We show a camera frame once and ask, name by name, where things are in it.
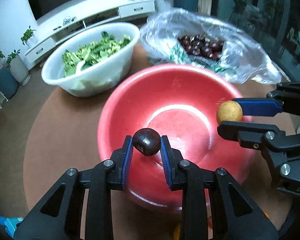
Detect yellow-brown small pear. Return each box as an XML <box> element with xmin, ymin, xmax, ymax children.
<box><xmin>216</xmin><ymin>100</ymin><xmax>243</xmax><ymax>124</ymax></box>

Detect dark plum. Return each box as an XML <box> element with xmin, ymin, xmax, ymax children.
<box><xmin>133</xmin><ymin>128</ymin><xmax>161</xmax><ymax>157</ymax></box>

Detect large smooth orange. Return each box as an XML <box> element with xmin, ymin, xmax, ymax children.
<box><xmin>173</xmin><ymin>223</ymin><xmax>181</xmax><ymax>240</ymax></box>

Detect blue plastic stool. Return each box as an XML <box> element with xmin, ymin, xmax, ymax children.
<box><xmin>0</xmin><ymin>216</ymin><xmax>23</xmax><ymax>238</ymax></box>

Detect dark cherries in bag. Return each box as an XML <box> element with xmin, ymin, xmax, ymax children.
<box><xmin>177</xmin><ymin>34</ymin><xmax>225</xmax><ymax>61</ymax></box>

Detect red plastic colander bowl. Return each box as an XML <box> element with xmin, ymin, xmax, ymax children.
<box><xmin>97</xmin><ymin>64</ymin><xmax>256</xmax><ymax>214</ymax></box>

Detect clear plastic cherry bag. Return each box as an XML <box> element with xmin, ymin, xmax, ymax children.
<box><xmin>140</xmin><ymin>8</ymin><xmax>281</xmax><ymax>85</ymax></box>

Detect tall plant blue pot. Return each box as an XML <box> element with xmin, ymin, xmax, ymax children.
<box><xmin>0</xmin><ymin>49</ymin><xmax>19</xmax><ymax>100</ymax></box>

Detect white plastic vegetable bowl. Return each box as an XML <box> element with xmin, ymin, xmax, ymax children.
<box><xmin>42</xmin><ymin>22</ymin><xmax>140</xmax><ymax>98</ymax></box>

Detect plant in white ribbed pot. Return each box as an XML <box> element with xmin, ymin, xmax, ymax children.
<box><xmin>6</xmin><ymin>49</ymin><xmax>31</xmax><ymax>86</ymax></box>

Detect white tv cabinet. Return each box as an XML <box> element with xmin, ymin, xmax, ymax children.
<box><xmin>24</xmin><ymin>0</ymin><xmax>155</xmax><ymax>63</ymax></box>

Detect green leafy vegetables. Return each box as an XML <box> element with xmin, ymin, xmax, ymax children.
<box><xmin>62</xmin><ymin>31</ymin><xmax>131</xmax><ymax>77</ymax></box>

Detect small plant on cabinet left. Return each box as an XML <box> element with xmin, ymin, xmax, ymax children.
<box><xmin>21</xmin><ymin>26</ymin><xmax>38</xmax><ymax>48</ymax></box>

